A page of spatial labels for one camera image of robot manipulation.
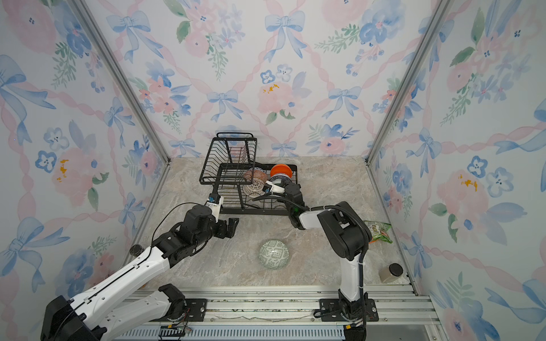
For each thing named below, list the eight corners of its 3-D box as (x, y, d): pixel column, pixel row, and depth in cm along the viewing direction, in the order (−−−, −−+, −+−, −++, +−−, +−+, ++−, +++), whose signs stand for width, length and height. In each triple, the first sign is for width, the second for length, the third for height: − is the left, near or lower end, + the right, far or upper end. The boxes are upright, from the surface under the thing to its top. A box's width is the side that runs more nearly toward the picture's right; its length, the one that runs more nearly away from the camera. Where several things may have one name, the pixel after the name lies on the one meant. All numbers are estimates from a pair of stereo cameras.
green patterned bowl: (259, 268, 85) (258, 265, 82) (260, 244, 92) (259, 239, 88) (288, 268, 85) (289, 265, 82) (287, 244, 92) (288, 239, 88)
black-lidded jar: (380, 283, 82) (392, 275, 74) (377, 271, 85) (388, 262, 77) (392, 283, 82) (405, 275, 74) (388, 271, 85) (400, 262, 77)
